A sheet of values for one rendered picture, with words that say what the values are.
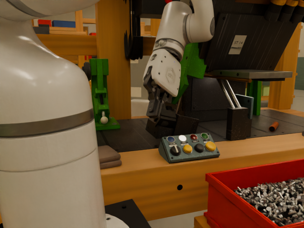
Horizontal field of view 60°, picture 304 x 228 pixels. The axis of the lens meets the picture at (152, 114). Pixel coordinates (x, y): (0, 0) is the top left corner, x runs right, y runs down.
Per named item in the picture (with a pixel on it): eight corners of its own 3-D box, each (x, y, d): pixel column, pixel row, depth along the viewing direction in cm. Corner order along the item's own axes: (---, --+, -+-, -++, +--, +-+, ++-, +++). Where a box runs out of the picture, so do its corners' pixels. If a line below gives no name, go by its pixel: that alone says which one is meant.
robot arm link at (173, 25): (191, 55, 74) (161, 57, 78) (198, 17, 78) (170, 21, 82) (181, 36, 67) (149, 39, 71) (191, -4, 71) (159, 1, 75)
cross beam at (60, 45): (271, 56, 154) (273, 40, 153) (29, 54, 115) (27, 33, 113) (265, 56, 159) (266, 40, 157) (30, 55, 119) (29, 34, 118)
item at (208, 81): (244, 118, 121) (249, 42, 114) (183, 123, 111) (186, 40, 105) (221, 111, 138) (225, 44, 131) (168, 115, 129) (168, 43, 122)
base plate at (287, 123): (345, 132, 106) (346, 126, 106) (55, 165, 73) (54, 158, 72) (269, 112, 145) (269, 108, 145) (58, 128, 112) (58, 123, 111)
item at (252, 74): (292, 81, 82) (292, 71, 81) (248, 83, 77) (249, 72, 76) (221, 74, 118) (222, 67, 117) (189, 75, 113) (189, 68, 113)
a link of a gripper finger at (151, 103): (155, 86, 65) (149, 111, 62) (163, 92, 67) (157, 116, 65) (145, 87, 67) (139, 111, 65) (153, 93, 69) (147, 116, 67)
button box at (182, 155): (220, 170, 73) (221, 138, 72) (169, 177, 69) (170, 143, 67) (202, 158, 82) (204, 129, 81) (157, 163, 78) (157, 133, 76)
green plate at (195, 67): (200, 93, 93) (217, 34, 90) (180, 88, 90) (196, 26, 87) (186, 89, 103) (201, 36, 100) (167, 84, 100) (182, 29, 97)
